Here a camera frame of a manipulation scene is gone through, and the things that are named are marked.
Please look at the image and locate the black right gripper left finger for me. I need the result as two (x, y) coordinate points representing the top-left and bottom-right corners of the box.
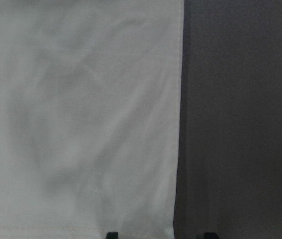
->
(105, 232), (119, 239)

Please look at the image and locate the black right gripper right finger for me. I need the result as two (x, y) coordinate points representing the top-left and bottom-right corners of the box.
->
(203, 232), (217, 239)

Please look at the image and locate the cream long-sleeve printed shirt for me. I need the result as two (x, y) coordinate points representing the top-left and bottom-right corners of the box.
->
(0, 0), (184, 239)

